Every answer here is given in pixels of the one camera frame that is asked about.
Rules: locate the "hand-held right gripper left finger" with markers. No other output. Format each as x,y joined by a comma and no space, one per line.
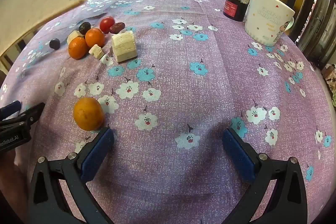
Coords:
97,150

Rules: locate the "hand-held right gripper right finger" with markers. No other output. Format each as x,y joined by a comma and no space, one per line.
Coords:
237,151

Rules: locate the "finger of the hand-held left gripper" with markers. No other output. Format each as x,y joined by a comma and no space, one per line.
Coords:
32,111
10,108

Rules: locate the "large yellow-orange orange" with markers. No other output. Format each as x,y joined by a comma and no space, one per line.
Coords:
88,113

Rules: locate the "dark purple grape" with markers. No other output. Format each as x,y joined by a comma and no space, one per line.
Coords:
84,27
54,43

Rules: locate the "orange tangerine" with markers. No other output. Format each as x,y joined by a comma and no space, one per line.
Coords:
94,37
78,48

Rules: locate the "person's left hand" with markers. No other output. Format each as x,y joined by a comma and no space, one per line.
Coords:
11,179

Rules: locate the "small peeled sugarcane piece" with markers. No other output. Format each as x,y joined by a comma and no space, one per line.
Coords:
96,51
74,36

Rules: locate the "purple floral tablecloth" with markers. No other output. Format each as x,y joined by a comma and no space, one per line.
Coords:
183,82

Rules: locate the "red cherry tomato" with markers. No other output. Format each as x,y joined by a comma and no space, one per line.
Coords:
107,24

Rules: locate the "red date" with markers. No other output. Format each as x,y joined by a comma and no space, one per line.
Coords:
116,27

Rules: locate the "white printed mug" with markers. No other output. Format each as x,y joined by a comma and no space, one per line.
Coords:
266,16

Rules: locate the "black jar with red label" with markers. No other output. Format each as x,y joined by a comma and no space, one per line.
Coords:
235,8

